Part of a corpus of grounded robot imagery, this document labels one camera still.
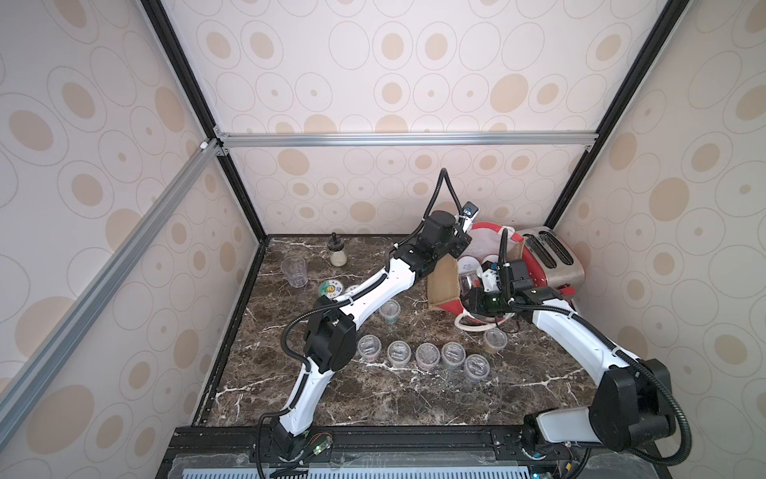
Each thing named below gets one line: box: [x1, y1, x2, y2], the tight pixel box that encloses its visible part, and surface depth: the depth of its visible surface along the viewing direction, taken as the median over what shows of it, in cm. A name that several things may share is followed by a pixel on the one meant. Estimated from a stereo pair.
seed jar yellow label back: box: [482, 327, 509, 354], surface depth 88 cm
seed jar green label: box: [379, 299, 401, 325], surface depth 94 cm
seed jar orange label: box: [386, 339, 412, 369], surface depth 85 cm
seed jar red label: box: [440, 341, 467, 371], surface depth 85 cm
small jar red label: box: [357, 334, 383, 364], surface depth 87 cm
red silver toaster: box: [522, 226, 585, 297], surface depth 91 cm
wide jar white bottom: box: [457, 255, 483, 282], surface depth 96 cm
